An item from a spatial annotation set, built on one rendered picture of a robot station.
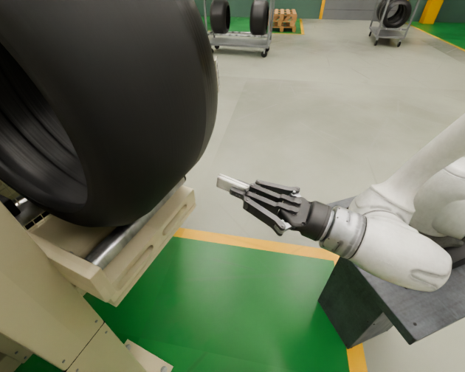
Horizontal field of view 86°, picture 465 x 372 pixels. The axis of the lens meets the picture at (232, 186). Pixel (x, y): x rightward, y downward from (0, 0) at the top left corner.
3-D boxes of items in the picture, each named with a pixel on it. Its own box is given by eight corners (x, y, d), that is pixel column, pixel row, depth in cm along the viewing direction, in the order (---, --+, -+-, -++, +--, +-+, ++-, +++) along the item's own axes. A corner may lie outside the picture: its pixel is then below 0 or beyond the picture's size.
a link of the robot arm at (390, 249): (344, 274, 45) (339, 240, 57) (437, 317, 41) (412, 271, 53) (373, 224, 41) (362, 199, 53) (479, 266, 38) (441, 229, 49)
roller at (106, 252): (91, 277, 54) (99, 277, 51) (75, 263, 53) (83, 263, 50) (180, 183, 78) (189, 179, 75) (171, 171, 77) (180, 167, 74)
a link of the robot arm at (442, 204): (415, 192, 88) (452, 139, 73) (474, 226, 77) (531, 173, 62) (387, 212, 82) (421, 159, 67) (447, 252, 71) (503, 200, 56)
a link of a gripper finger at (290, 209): (293, 220, 51) (291, 225, 50) (243, 200, 54) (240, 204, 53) (299, 208, 49) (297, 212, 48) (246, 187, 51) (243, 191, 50)
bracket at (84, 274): (107, 303, 52) (89, 280, 45) (-9, 238, 64) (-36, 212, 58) (119, 289, 54) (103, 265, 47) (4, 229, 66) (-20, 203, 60)
